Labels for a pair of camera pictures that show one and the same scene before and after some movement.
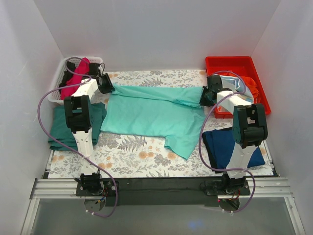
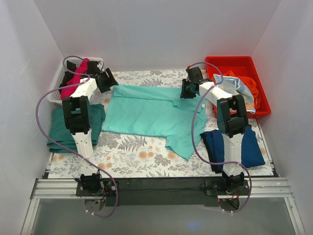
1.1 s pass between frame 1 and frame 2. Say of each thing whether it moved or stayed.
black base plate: stayed
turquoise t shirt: stayed
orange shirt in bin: stayed
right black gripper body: moved
